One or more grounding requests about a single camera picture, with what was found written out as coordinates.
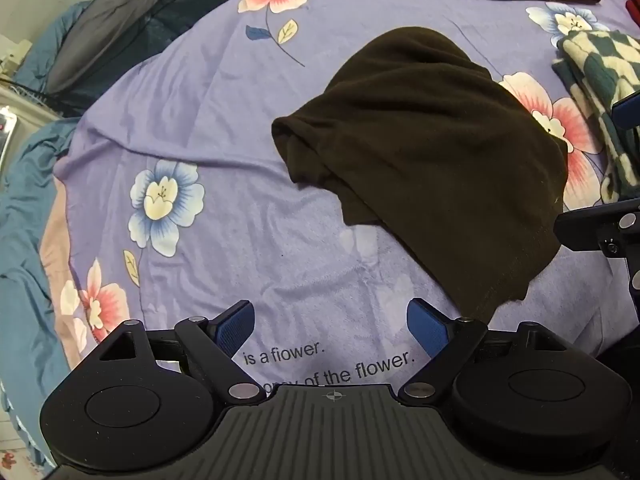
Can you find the green white checkered cloth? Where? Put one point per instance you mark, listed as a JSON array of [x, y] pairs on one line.
[[595, 75]]

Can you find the blue duvet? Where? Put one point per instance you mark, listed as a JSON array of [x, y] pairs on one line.
[[25, 235]]

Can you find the grey pillow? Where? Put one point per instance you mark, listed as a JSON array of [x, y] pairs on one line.
[[110, 15]]

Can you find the dark brown shirt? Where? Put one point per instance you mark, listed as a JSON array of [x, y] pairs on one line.
[[425, 160]]

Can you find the dark blue cloth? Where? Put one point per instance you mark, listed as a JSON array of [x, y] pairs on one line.
[[165, 22]]

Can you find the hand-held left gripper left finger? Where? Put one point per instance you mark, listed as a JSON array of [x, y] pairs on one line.
[[235, 327]]

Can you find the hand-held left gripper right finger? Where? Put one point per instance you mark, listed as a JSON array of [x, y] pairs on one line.
[[425, 327]]

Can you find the purple floral bedsheet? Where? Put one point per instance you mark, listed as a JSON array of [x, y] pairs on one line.
[[200, 110]]

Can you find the white power strip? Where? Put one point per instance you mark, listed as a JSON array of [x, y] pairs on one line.
[[12, 57]]

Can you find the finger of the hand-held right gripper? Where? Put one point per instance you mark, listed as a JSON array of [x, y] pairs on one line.
[[626, 110], [585, 227]]

